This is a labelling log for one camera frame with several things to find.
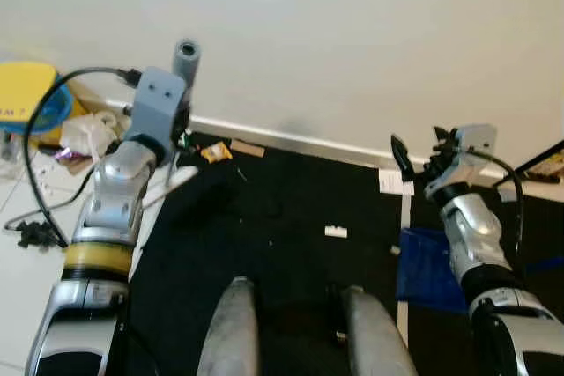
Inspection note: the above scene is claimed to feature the grey handled white broom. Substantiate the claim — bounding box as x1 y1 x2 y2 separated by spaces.
141 39 202 211

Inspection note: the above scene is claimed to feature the blue plastic dustpan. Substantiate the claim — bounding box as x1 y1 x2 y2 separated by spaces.
395 228 564 313

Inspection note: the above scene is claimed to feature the black floor mat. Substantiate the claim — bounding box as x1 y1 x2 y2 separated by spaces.
123 134 564 376

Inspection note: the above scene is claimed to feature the white paper label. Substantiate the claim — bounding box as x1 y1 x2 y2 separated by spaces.
379 167 415 196

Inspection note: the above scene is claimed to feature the yellow snack packet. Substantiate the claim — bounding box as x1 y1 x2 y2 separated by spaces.
201 143 233 164

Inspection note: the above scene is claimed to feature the long white tape strip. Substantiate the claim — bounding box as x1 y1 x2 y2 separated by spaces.
394 193 415 346

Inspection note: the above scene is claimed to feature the brown cardboard strip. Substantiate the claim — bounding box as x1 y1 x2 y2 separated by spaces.
231 139 265 159

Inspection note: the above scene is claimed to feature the yellow bin with blue liner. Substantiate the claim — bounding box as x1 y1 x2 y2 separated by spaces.
0 61 76 144

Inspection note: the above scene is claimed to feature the clear plastic bag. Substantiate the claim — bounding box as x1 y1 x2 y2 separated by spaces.
0 134 27 185

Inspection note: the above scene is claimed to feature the grey robot right leg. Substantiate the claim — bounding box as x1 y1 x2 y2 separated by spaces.
339 285 419 376

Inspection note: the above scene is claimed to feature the grey robot leg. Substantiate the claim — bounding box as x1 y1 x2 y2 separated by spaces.
196 276 263 376
339 285 419 376

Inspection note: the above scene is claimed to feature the grey robot left leg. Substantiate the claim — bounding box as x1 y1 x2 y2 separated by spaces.
196 276 263 376

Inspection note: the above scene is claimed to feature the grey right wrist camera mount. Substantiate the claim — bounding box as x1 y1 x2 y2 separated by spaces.
449 124 499 170

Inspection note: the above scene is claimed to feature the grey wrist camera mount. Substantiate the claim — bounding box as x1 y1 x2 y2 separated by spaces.
130 66 190 144
449 124 499 170

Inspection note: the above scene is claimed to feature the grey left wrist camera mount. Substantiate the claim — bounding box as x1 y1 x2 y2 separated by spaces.
130 66 190 144

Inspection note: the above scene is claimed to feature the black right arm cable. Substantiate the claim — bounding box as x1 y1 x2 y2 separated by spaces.
467 149 525 258

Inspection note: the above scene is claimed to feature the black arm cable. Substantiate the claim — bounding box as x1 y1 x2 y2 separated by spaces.
467 149 525 258
22 66 142 249

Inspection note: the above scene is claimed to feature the black door frame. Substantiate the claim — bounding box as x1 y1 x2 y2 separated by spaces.
514 140 564 185

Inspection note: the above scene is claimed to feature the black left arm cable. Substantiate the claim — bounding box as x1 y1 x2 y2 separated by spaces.
22 66 142 249

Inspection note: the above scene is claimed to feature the black cable plug clump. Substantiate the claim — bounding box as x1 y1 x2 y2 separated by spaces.
4 217 54 249

